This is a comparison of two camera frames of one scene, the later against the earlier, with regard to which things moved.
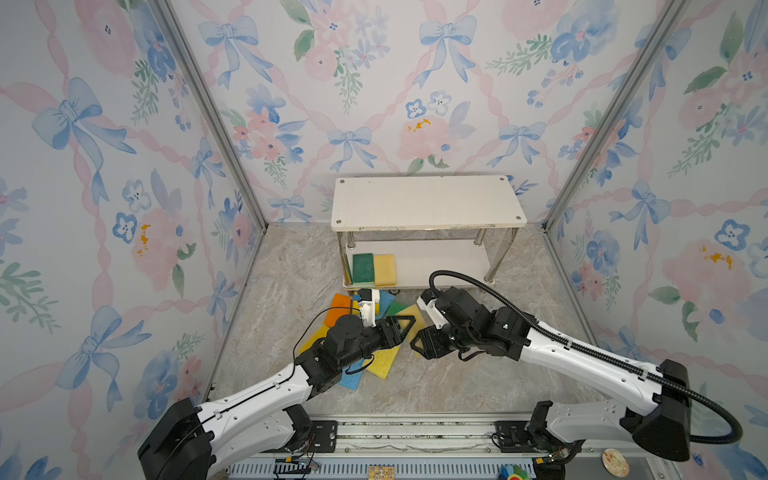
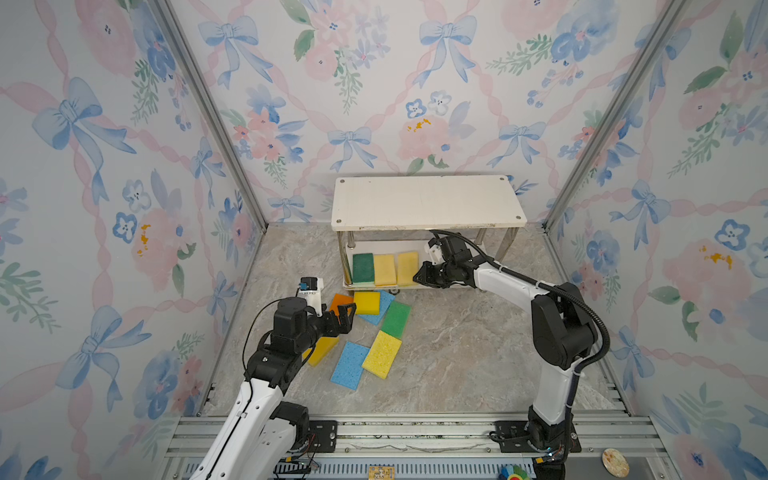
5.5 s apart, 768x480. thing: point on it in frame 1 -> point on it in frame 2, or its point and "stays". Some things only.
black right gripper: (428, 347) -> (425, 270)
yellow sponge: (384, 270) stays
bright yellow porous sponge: (382, 361) stays
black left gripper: (393, 337) -> (342, 325)
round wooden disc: (615, 463) stays
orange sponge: (340, 306) stays
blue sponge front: (352, 381) stays
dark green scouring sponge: (363, 268) stays
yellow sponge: (420, 321) -> (407, 268)
